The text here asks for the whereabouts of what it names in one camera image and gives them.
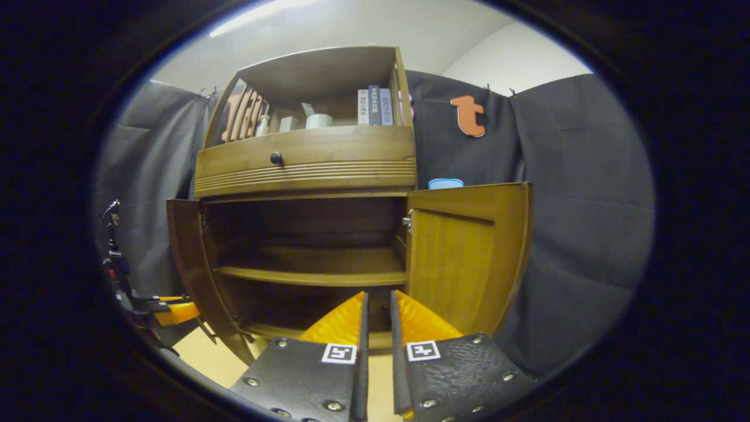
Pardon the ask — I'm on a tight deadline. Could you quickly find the wooden inner shelf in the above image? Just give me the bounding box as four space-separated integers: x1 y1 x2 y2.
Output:
213 246 408 288

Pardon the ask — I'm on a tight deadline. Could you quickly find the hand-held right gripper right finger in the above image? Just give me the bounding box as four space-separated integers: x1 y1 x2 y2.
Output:
390 290 538 422

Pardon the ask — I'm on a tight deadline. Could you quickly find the wooden double-door shoe cabinet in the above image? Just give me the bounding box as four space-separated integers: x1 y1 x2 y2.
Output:
192 46 418 352

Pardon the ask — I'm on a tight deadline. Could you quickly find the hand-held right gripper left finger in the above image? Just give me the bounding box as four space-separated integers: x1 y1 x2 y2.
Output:
227 291 370 422

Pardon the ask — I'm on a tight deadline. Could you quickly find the black backdrop cloth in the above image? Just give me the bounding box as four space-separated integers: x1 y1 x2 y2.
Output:
94 70 656 376

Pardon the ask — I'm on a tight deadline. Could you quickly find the black door handle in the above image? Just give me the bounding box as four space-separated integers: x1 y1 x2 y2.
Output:
195 316 219 345

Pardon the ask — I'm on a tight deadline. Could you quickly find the wooden drawer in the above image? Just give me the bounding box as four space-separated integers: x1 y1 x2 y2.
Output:
193 125 418 199

